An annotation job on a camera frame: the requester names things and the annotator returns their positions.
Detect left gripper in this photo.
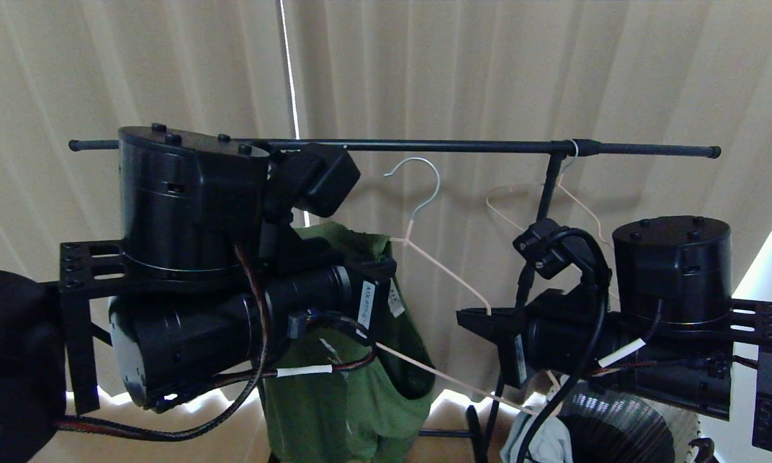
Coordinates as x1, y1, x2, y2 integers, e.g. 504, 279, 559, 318
108, 256, 398, 412

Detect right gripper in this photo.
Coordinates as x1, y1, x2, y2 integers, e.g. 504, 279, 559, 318
496, 288, 624, 390

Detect green printed shirt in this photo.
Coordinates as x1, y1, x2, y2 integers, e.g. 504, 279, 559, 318
264, 222, 436, 463

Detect pink clothes hanger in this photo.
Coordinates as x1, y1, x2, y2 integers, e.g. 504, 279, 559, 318
485, 156, 620, 303
374, 156, 566, 415

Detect white laundry basket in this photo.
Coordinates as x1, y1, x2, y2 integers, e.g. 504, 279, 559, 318
553, 379, 714, 463

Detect black clothes rack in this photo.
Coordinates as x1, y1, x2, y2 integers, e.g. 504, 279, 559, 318
69, 137, 722, 463

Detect pale grey shorts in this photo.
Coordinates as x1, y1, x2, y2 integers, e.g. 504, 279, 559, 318
500, 412, 574, 463

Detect beige curtain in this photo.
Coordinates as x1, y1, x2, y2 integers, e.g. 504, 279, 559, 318
0, 0, 772, 412

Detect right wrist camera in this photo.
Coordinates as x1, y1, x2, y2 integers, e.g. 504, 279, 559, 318
513, 217, 582, 280

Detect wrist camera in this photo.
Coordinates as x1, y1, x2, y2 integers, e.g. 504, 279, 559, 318
513, 217, 582, 280
260, 143, 362, 258

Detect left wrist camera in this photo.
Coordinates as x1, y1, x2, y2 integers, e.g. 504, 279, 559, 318
260, 143, 362, 258

